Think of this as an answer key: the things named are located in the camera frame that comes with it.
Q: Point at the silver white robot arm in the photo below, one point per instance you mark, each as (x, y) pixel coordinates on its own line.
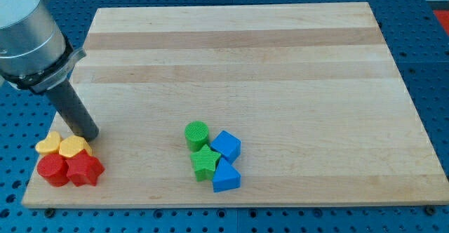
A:
(35, 54)

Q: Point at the green star block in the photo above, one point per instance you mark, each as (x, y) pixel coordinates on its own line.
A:
(204, 163)

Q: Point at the red star block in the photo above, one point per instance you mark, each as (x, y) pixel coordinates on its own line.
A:
(84, 169)

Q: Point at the green cylinder block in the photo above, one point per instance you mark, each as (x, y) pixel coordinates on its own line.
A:
(196, 135)

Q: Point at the blue cube block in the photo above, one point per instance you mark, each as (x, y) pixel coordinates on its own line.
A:
(228, 145)

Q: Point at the blue triangular block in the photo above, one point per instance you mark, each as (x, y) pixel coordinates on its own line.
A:
(226, 177)

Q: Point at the light wooden board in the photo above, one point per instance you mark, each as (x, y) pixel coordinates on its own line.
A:
(311, 91)

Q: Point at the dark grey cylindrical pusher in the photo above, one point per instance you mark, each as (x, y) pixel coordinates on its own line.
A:
(70, 107)

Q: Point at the yellow hexagon block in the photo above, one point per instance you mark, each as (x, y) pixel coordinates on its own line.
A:
(73, 145)

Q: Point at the yellow heart block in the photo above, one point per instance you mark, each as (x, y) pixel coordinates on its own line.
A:
(49, 145)

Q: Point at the red cylinder block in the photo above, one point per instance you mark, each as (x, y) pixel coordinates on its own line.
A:
(53, 169)

